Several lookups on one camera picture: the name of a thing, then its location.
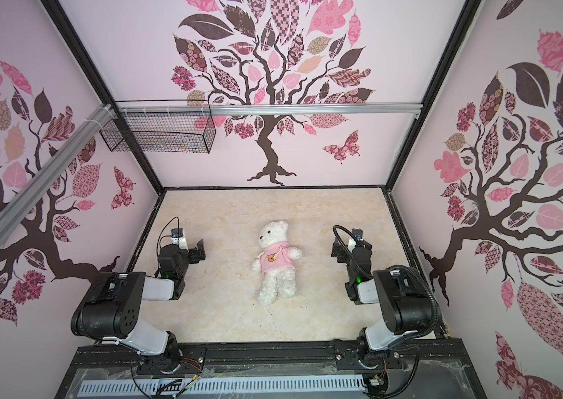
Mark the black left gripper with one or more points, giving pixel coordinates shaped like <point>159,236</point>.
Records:
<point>200,255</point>

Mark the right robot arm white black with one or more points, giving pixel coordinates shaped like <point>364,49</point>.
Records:
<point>408,309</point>

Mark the black wire basket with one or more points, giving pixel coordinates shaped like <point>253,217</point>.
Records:
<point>177,127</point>

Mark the aluminium rail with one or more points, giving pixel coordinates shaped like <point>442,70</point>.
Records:
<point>277,110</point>
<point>23,203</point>

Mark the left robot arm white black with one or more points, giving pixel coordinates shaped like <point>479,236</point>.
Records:
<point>110,310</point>

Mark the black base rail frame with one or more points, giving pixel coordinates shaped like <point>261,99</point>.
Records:
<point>437,368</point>

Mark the back aluminium rail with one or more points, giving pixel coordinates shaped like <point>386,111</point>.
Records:
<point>277,110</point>

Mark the white slotted cable duct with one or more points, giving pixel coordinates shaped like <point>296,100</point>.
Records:
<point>220,386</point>

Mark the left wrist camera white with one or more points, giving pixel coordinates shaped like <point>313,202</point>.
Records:
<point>178,238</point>

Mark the white teddy bear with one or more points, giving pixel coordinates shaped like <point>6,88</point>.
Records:
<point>279,284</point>

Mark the pink teddy hoodie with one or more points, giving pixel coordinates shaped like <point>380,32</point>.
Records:
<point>275,257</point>

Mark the left aluminium rail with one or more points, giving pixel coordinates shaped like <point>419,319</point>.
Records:
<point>23,203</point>

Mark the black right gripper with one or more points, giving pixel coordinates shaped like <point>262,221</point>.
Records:
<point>337,252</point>

